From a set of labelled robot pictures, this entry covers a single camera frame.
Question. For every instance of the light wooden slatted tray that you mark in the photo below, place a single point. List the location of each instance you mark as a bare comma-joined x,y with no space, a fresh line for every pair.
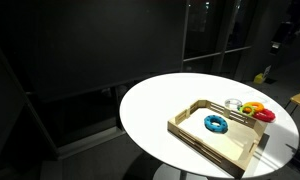
223,141

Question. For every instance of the yellow floor object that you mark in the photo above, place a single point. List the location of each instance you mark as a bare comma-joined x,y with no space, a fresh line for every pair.
258,78

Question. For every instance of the white floor sign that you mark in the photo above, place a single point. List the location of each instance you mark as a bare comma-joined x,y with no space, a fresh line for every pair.
267,71

